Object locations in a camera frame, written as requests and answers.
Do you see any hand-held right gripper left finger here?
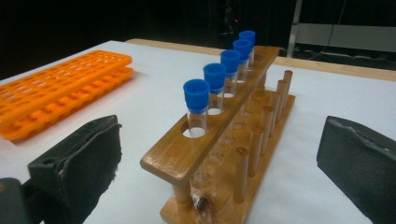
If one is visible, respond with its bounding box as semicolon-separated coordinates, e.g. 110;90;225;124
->
27;114;123;224

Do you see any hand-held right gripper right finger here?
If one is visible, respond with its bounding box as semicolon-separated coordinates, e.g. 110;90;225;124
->
316;115;396;224

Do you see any orange plastic test tube rack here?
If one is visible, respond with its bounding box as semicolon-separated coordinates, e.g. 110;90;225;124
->
0;49;135;143

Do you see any wooden test tube rack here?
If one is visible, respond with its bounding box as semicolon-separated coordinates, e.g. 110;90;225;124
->
139;46;297;224

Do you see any blue-capped glass test tube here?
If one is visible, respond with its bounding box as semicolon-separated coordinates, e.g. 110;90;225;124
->
219;49;242;99
232;38;253;84
182;77;211;139
238;30;257;68
203;63;227;116

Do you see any white table mat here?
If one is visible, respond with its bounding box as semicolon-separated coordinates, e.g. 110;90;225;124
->
0;40;396;224

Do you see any grey metal stand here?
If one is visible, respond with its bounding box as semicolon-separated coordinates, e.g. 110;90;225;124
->
286;0;396;59

